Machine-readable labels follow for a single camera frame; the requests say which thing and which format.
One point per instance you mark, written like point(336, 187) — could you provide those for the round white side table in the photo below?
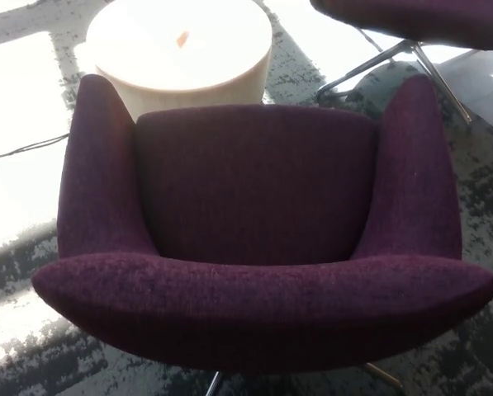
point(167, 62)

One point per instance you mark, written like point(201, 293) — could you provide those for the purple chair with metal legs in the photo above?
point(415, 16)

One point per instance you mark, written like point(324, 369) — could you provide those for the small orange item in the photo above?
point(181, 39)

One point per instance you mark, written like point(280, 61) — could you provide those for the purple fabric armchair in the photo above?
point(254, 297)

